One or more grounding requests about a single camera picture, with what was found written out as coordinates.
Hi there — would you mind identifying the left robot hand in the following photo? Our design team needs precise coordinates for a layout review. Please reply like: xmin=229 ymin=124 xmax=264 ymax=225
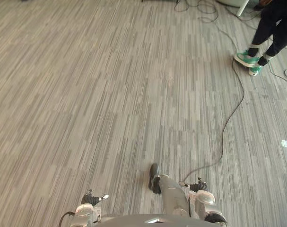
xmin=81 ymin=189 xmax=110 ymax=206

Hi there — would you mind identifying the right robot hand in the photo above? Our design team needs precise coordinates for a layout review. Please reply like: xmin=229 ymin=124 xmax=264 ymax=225
xmin=179 ymin=177 xmax=209 ymax=192

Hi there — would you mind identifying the dark robot foot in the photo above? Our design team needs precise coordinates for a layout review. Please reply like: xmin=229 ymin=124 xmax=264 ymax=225
xmin=148 ymin=163 xmax=162 ymax=195

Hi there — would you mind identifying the silver robot torso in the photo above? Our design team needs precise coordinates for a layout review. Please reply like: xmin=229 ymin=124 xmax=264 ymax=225
xmin=93 ymin=214 xmax=226 ymax=227

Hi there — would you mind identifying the person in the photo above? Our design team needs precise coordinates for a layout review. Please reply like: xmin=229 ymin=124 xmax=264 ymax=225
xmin=233 ymin=0 xmax=287 ymax=77

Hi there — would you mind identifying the white table leg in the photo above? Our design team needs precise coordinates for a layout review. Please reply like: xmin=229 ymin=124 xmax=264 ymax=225
xmin=236 ymin=0 xmax=250 ymax=17

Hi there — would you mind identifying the long black floor cable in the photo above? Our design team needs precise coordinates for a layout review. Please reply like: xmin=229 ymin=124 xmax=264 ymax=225
xmin=183 ymin=14 xmax=245 ymax=183

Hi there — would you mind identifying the thin black cable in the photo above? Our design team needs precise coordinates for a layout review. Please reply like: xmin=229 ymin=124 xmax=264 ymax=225
xmin=267 ymin=61 xmax=287 ymax=93

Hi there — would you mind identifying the black looped cable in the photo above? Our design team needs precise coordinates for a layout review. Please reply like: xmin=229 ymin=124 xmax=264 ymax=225
xmin=174 ymin=0 xmax=262 ymax=24

